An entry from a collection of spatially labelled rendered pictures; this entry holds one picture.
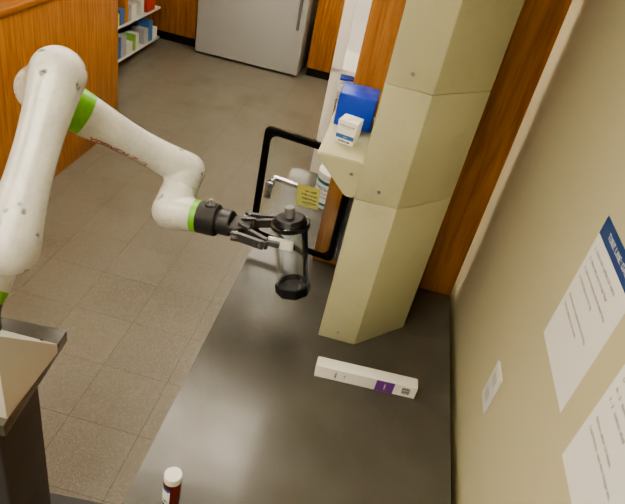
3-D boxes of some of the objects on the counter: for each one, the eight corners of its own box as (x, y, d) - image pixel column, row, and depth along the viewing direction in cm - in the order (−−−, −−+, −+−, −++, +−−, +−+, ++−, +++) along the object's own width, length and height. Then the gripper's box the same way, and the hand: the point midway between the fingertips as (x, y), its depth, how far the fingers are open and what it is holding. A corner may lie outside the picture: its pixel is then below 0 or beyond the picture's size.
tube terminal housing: (406, 292, 201) (486, 69, 157) (400, 358, 174) (494, 111, 131) (335, 273, 202) (394, 47, 159) (318, 335, 175) (384, 83, 132)
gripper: (204, 227, 155) (288, 245, 152) (232, 192, 173) (308, 208, 170) (204, 251, 159) (286, 269, 156) (232, 215, 177) (305, 231, 174)
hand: (289, 236), depth 163 cm, fingers closed on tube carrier, 9 cm apart
